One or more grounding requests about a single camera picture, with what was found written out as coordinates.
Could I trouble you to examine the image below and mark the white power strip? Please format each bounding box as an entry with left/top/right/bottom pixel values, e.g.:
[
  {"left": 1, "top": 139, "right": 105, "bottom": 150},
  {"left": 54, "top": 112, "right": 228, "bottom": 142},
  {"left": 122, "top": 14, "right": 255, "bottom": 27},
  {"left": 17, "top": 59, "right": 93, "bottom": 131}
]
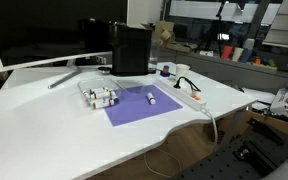
[{"left": 154, "top": 78, "right": 208, "bottom": 112}]

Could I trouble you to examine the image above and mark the white paper cup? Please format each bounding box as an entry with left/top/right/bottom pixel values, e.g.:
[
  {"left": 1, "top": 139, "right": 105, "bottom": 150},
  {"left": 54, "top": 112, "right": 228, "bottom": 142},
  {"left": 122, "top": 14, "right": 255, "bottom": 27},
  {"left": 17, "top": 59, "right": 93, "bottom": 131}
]
[{"left": 174, "top": 63, "right": 191, "bottom": 81}]

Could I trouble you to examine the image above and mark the white labelled tube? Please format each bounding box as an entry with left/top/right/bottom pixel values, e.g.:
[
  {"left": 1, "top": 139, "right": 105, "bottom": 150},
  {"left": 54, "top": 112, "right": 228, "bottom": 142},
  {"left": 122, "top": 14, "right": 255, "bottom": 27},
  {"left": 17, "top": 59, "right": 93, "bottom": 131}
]
[
  {"left": 92, "top": 98, "right": 116, "bottom": 110},
  {"left": 89, "top": 87, "right": 109, "bottom": 95},
  {"left": 90, "top": 91, "right": 113, "bottom": 100},
  {"left": 146, "top": 91, "right": 157, "bottom": 106},
  {"left": 109, "top": 91, "right": 120, "bottom": 105},
  {"left": 82, "top": 89, "right": 92, "bottom": 102}
]

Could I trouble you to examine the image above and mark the black tripod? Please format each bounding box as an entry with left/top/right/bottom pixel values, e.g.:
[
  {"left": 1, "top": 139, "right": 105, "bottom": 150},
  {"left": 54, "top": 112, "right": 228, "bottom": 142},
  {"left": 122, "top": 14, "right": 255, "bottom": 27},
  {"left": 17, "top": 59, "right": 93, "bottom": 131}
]
[{"left": 197, "top": 0, "right": 232, "bottom": 57}]

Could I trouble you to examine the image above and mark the white slatted blind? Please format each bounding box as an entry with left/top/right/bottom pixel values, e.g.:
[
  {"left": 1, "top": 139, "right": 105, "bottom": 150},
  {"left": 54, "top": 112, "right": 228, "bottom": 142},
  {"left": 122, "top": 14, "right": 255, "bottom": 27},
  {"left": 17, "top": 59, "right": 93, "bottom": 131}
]
[{"left": 262, "top": 0, "right": 288, "bottom": 51}]

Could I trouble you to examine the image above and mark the blue and orange toy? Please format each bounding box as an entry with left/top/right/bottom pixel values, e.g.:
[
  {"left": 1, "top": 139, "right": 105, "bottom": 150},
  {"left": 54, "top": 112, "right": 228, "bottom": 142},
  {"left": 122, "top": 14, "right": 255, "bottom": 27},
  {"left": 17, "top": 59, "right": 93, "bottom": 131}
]
[{"left": 159, "top": 64, "right": 171, "bottom": 78}]

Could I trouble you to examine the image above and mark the white floor cable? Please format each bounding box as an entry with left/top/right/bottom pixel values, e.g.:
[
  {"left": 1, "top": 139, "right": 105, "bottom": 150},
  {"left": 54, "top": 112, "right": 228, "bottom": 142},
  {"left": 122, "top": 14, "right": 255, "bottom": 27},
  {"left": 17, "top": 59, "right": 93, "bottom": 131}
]
[{"left": 143, "top": 148, "right": 183, "bottom": 179}]

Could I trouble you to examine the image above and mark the black perforated board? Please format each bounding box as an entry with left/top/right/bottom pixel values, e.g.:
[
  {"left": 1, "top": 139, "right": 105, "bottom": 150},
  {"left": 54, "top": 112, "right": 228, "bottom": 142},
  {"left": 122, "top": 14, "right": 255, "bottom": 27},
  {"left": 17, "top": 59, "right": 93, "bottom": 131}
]
[{"left": 170, "top": 118, "right": 288, "bottom": 180}]

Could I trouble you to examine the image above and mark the black round disc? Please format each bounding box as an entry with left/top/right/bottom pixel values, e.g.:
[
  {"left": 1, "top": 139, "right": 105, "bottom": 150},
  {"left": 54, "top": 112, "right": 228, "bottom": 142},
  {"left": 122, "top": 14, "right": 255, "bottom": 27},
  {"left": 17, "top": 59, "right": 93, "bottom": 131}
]
[{"left": 97, "top": 65, "right": 112, "bottom": 74}]

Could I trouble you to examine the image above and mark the grey counter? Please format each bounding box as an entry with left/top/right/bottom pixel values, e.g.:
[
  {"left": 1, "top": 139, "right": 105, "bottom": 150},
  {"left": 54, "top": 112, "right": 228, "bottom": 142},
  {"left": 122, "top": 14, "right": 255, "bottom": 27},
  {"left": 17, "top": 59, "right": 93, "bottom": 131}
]
[{"left": 157, "top": 48, "right": 288, "bottom": 95}]

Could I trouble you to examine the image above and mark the white paper sheet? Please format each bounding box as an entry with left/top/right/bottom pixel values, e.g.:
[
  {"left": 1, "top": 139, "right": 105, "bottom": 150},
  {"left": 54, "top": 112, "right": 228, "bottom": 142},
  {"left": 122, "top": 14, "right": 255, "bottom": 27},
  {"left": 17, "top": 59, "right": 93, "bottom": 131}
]
[{"left": 240, "top": 87, "right": 277, "bottom": 112}]

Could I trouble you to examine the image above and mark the black plug cable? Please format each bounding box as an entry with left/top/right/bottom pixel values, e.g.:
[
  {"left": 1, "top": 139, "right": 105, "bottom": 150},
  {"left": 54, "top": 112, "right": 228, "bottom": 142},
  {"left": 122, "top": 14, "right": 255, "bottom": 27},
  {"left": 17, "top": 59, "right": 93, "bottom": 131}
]
[{"left": 173, "top": 75, "right": 202, "bottom": 94}]

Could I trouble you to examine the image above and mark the purple mat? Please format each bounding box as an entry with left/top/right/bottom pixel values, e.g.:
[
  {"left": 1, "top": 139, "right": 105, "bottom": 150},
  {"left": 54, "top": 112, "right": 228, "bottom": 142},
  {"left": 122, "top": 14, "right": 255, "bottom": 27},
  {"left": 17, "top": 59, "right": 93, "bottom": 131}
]
[{"left": 103, "top": 84, "right": 184, "bottom": 128}]

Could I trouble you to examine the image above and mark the white table leg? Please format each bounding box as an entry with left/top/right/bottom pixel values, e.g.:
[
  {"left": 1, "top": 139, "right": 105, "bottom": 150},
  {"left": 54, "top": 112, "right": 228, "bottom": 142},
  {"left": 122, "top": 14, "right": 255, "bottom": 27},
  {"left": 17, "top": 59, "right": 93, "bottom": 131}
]
[{"left": 217, "top": 104, "right": 252, "bottom": 148}]

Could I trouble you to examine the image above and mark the white curved monitor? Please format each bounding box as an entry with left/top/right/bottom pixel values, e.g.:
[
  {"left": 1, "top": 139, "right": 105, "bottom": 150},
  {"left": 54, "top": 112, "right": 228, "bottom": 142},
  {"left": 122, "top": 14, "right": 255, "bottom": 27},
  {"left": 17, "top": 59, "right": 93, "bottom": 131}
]
[{"left": 0, "top": 0, "right": 128, "bottom": 90}]

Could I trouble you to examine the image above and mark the clear plastic bottle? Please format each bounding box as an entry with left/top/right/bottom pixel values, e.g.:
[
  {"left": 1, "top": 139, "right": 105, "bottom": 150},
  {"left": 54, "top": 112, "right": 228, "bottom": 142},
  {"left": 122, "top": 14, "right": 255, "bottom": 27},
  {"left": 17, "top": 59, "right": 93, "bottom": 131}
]
[{"left": 148, "top": 41, "right": 160, "bottom": 73}]

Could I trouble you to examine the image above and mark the red cup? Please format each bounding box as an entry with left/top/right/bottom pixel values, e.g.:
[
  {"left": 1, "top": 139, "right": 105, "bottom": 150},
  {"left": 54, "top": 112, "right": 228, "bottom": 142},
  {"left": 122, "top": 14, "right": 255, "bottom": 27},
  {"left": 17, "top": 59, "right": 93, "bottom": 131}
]
[{"left": 221, "top": 45, "right": 234, "bottom": 61}]

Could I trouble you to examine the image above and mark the clear plastic box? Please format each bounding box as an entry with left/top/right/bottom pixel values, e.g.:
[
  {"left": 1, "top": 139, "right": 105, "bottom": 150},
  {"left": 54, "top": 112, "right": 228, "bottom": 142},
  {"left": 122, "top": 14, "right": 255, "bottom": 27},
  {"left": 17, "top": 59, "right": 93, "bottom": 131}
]
[{"left": 77, "top": 78, "right": 122, "bottom": 110}]

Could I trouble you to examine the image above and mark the white power cable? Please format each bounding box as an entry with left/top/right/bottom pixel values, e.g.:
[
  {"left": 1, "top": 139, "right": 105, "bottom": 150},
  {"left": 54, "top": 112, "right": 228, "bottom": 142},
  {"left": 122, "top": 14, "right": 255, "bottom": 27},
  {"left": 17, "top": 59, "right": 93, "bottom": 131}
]
[{"left": 202, "top": 106, "right": 220, "bottom": 148}]

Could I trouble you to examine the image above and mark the cardboard box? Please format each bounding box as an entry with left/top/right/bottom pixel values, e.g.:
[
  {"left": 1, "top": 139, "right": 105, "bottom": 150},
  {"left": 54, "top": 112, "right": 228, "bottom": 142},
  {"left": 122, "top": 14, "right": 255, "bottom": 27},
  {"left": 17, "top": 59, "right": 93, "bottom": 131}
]
[{"left": 143, "top": 20, "right": 198, "bottom": 54}]

